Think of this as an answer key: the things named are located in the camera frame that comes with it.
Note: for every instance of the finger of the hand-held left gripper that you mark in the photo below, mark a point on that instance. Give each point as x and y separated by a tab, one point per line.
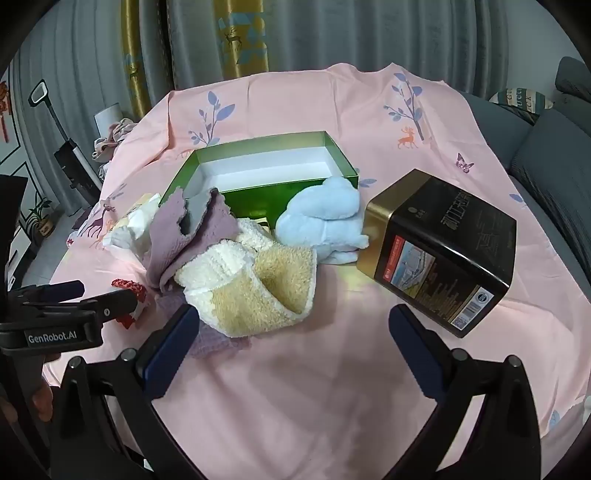
111	308
55	290

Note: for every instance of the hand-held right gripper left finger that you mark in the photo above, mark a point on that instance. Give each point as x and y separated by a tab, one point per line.
168	355

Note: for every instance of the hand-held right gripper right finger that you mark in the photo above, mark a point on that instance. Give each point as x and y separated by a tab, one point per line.
415	355

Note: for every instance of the red white knitted item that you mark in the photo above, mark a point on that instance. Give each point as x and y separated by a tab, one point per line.
131	288

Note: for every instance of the lilac waffle cloth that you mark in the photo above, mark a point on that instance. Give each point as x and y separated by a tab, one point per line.
217	346

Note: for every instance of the purple grey cloth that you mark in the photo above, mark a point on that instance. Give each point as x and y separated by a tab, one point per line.
168	235

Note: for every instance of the cream yellow fluffy towel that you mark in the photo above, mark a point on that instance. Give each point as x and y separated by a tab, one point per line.
258	295

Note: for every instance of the blue plush elephant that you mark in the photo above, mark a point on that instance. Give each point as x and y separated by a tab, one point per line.
318	217

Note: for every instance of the green cardboard box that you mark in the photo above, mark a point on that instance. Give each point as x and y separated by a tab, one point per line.
258	198

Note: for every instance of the person's left hand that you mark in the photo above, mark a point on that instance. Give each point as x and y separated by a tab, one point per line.
40	399

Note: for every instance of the potted plant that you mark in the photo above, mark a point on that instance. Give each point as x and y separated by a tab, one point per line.
41	221

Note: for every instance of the black television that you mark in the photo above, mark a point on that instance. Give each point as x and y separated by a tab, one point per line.
11	221

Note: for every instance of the pink printed sheet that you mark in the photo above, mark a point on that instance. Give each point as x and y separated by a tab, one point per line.
323	392

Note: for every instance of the black gold tin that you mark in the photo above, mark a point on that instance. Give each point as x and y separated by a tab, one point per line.
443	249

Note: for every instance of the upright vacuum cleaner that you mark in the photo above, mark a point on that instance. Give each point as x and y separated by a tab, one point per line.
69	157

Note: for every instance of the pile of clothes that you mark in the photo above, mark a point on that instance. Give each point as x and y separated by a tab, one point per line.
115	134

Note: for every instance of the grey sofa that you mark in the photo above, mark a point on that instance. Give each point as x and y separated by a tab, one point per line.
554	152

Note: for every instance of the gold patterned curtain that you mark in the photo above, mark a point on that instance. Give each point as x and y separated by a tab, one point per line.
242	41
134	55

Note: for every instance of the printed cushion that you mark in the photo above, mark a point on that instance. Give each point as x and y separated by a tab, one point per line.
521	99

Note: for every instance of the grey curtain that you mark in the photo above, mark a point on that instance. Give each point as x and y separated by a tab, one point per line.
369	32

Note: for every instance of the red wall ornament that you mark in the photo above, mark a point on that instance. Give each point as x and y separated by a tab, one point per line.
4	110

